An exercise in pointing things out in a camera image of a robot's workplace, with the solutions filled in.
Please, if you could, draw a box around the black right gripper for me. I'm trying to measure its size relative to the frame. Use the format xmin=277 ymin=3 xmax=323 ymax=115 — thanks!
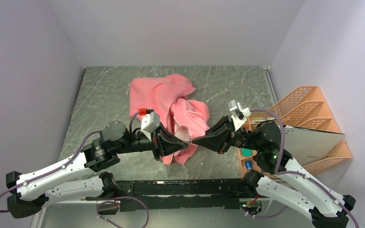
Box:
xmin=192 ymin=115 xmax=263 ymax=154

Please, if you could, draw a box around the white folder in organizer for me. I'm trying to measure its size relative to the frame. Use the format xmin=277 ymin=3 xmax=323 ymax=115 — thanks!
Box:
xmin=284 ymin=125 xmax=345 ymax=166

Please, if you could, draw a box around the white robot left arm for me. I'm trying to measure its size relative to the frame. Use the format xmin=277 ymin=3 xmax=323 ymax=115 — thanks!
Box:
xmin=6 ymin=121 xmax=188 ymax=219

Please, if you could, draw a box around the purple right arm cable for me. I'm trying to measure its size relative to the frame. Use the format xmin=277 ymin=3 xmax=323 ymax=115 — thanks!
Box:
xmin=240 ymin=108 xmax=361 ymax=228

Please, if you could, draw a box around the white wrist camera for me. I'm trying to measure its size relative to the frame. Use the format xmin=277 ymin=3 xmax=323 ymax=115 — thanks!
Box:
xmin=139 ymin=108 xmax=161 ymax=141
xmin=228 ymin=100 xmax=251 ymax=131

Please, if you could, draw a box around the orange plastic desk organizer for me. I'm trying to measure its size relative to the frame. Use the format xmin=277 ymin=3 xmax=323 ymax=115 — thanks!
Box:
xmin=231 ymin=85 xmax=352 ymax=179

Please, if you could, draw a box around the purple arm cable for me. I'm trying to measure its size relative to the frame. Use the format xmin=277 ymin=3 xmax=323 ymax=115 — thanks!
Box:
xmin=240 ymin=108 xmax=361 ymax=228
xmin=0 ymin=110 xmax=150 ymax=228

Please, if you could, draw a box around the green eraser in organizer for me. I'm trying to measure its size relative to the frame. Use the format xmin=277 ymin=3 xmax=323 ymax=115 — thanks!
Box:
xmin=241 ymin=148 xmax=252 ymax=157

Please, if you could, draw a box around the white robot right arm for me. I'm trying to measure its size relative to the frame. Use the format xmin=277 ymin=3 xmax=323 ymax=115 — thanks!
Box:
xmin=192 ymin=117 xmax=359 ymax=228

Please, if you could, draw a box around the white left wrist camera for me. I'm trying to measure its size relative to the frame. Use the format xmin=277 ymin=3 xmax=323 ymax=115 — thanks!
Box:
xmin=139 ymin=108 xmax=161 ymax=141

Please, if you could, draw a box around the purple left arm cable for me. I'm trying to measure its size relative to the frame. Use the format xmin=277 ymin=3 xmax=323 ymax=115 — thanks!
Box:
xmin=0 ymin=110 xmax=150 ymax=228

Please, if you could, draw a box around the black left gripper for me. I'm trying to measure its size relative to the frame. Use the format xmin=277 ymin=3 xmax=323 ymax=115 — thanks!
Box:
xmin=115 ymin=121 xmax=188 ymax=161

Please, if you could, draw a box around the blue capped item in organizer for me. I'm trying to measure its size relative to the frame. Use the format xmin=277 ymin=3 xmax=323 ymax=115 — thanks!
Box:
xmin=245 ymin=161 xmax=253 ymax=171

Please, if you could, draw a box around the pink zip-up jacket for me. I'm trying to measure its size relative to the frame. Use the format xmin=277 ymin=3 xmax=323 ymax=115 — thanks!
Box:
xmin=129 ymin=73 xmax=211 ymax=165

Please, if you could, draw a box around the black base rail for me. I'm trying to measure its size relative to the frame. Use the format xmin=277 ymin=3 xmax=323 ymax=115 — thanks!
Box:
xmin=115 ymin=178 xmax=260 ymax=212

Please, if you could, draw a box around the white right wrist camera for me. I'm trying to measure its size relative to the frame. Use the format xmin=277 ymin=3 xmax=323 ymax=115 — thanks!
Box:
xmin=228 ymin=100 xmax=251 ymax=131

